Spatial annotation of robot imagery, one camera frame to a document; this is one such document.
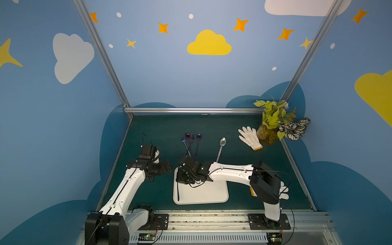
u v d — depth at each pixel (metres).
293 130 0.85
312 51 0.84
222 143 1.04
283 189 0.51
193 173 0.64
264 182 0.48
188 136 1.08
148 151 0.65
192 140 1.07
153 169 0.68
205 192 0.84
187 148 1.02
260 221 0.73
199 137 1.08
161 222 0.75
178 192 0.78
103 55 0.85
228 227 0.74
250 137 1.08
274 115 0.90
